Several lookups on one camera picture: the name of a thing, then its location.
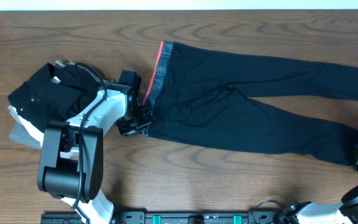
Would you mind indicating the white folded garment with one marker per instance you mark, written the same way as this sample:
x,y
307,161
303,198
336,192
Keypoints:
x,y
32,130

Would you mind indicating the grey folded garment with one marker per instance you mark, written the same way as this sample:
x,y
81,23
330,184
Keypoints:
x,y
20,135

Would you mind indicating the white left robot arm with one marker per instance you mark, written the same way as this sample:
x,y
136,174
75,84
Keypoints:
x,y
71,162

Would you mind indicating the black folded garment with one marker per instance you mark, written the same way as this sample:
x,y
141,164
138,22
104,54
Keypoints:
x,y
56,93

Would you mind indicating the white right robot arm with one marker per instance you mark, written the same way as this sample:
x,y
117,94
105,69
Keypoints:
x,y
345,211

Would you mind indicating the black leggings red waistband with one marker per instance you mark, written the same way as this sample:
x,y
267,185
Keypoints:
x,y
212,99

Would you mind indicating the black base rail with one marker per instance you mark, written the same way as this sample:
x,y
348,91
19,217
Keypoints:
x,y
261,217

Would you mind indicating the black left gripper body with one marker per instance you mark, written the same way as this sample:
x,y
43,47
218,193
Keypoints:
x,y
138,122

